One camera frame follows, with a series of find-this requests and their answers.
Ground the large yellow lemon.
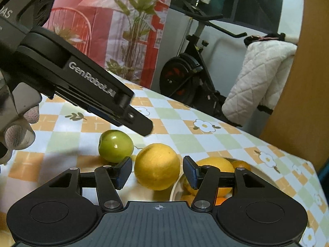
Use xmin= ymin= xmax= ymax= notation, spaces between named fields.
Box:
xmin=198 ymin=165 xmax=234 ymax=198

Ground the gloved left hand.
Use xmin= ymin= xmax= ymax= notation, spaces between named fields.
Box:
xmin=1 ymin=71 xmax=42 ymax=164

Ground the beige round plate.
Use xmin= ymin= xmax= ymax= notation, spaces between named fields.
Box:
xmin=170 ymin=157 xmax=263 ymax=205

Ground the green apple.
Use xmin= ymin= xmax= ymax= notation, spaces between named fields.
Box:
xmin=98 ymin=129 xmax=134 ymax=163

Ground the yellow orange fruit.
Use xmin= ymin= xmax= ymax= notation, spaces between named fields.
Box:
xmin=134 ymin=143 xmax=181 ymax=191

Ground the checkered floral tablecloth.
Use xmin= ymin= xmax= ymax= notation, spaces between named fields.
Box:
xmin=1 ymin=82 xmax=328 ymax=246

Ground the bright orange tangerine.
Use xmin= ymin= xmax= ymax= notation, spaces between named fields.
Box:
xmin=231 ymin=160 xmax=251 ymax=171

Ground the black exercise bike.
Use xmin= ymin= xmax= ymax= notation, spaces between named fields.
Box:
xmin=159 ymin=1 xmax=247 ymax=119

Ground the red printed backdrop curtain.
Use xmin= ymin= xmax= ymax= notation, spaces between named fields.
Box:
xmin=44 ymin=0 xmax=171 ymax=87

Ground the white quilted blanket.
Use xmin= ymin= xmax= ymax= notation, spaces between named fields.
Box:
xmin=222 ymin=40 xmax=297 ymax=126

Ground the wooden board panel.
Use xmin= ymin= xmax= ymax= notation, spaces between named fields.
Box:
xmin=260 ymin=0 xmax=328 ymax=171

